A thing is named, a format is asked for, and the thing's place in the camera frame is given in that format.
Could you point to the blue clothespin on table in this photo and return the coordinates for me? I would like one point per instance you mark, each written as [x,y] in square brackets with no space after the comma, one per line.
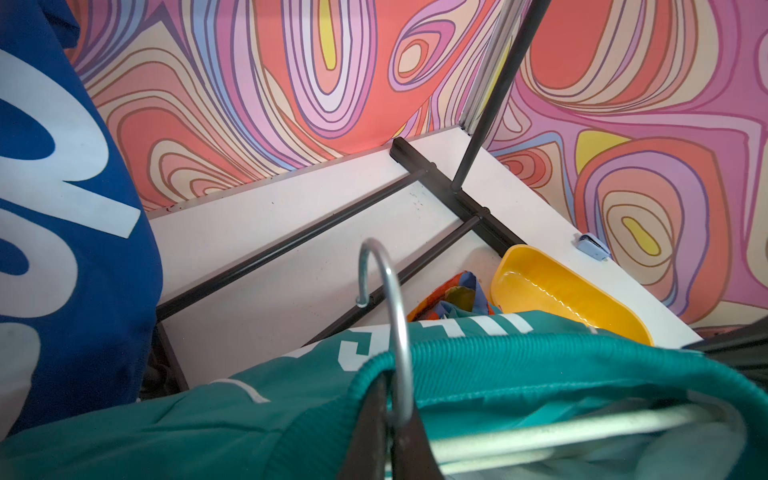
[592,246]

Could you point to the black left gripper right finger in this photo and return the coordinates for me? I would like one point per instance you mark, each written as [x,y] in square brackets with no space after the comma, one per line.
[411,454]

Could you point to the yellow plastic tray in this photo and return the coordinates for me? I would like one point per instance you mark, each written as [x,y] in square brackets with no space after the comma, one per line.
[528,280]

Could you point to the blue white red jacket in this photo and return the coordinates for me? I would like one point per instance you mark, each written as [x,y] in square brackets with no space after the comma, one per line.
[80,269]

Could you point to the rainbow patchwork jacket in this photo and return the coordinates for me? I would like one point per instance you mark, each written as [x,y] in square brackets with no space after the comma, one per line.
[461,296]

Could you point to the metal hanger of teal jacket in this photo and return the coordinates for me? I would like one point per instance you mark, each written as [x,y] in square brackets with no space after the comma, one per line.
[508,447]

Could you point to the black clothes rack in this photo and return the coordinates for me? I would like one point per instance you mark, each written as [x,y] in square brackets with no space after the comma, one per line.
[161,378]

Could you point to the teal green jacket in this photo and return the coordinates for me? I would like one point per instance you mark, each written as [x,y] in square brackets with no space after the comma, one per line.
[293,417]

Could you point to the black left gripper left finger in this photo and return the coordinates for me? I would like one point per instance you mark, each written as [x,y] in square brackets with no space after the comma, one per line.
[366,454]

